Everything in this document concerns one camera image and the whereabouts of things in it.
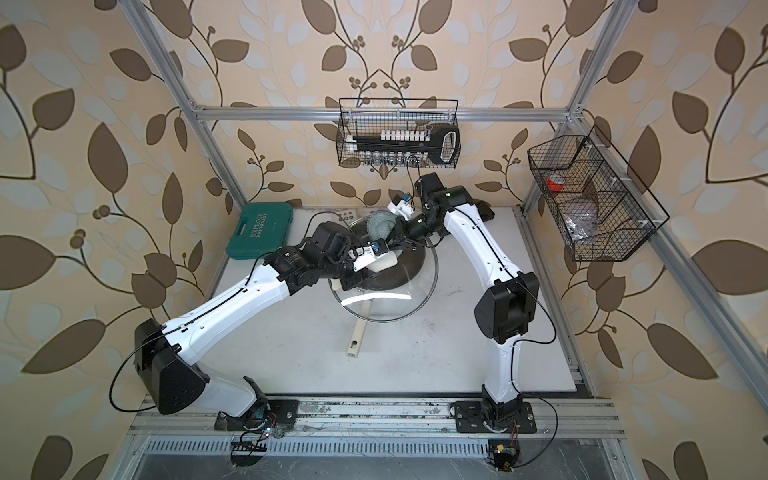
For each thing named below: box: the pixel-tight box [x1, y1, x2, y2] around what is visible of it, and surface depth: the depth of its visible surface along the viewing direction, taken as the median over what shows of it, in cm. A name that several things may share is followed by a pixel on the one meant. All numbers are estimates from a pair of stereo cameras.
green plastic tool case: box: [226, 202, 293, 260], surface depth 110 cm
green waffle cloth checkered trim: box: [366, 209, 397, 241], surface depth 81 cm
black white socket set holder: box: [346, 124, 461, 166], surface depth 86 cm
